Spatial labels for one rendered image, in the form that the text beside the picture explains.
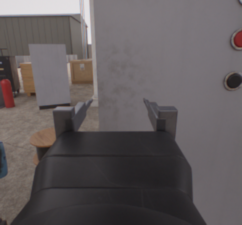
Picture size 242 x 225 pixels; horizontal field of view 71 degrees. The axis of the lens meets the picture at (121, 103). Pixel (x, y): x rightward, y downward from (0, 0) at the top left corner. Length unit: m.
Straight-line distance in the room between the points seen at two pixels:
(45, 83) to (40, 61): 0.40
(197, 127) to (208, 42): 0.13
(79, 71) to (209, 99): 5.82
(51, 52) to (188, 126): 3.18
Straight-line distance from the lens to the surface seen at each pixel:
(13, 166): 1.97
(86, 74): 6.02
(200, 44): 0.28
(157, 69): 0.27
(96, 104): 3.38
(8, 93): 3.93
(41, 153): 1.82
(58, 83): 3.41
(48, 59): 3.37
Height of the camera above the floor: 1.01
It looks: 17 degrees down
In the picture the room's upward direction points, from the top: straight up
